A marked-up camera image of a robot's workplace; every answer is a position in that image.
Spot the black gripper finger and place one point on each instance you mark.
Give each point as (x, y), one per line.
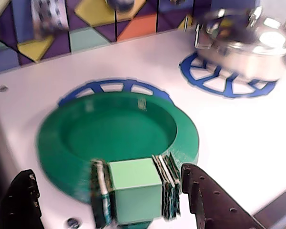
(19, 205)
(214, 207)

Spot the steel skimmer spoon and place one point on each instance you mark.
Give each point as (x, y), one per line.
(120, 3)

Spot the steel slotted spatula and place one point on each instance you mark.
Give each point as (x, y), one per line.
(47, 16)

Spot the steel cooking pot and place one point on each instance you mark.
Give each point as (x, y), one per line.
(252, 64)

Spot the blue burner print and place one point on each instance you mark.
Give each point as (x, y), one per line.
(95, 86)
(195, 76)

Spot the green plastic plate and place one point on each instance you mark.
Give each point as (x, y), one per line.
(109, 133)

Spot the small counter screw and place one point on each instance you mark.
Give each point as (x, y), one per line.
(72, 222)

